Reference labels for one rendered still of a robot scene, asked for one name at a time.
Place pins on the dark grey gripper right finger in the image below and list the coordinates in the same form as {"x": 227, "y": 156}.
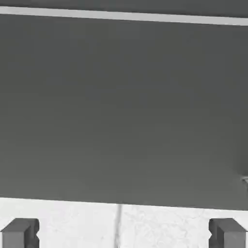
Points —
{"x": 228, "y": 236}

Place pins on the dark grey cabinet door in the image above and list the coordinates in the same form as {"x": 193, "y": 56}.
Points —
{"x": 120, "y": 108}

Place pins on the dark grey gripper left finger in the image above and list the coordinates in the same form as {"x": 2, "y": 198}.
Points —
{"x": 17, "y": 236}

